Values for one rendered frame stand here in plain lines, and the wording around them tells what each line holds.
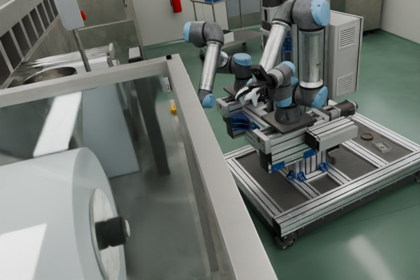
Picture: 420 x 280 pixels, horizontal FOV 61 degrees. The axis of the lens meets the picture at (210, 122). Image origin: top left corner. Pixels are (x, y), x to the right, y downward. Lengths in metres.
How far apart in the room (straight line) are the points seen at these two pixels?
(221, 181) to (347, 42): 1.91
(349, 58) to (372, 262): 1.19
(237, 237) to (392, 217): 2.37
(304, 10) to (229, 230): 1.44
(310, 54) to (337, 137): 0.53
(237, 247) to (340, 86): 2.04
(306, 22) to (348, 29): 0.55
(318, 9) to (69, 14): 1.02
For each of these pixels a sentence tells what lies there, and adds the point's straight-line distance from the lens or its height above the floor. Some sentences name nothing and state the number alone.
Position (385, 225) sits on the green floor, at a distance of 2.60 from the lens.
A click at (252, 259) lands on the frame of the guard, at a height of 1.60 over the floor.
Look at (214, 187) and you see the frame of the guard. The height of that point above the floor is 1.60.
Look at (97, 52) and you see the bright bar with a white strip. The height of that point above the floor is 1.45.
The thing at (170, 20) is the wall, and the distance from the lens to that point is 6.37.
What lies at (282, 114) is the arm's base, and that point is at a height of 0.87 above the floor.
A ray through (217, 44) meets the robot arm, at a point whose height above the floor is 1.25.
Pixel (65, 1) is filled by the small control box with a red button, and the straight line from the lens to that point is 1.13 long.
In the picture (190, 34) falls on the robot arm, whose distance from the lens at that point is 2.01.
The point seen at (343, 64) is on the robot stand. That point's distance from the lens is 2.26.
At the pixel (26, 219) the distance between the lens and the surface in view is 0.44.
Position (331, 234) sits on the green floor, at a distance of 2.49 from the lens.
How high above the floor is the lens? 1.84
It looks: 30 degrees down
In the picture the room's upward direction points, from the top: 9 degrees counter-clockwise
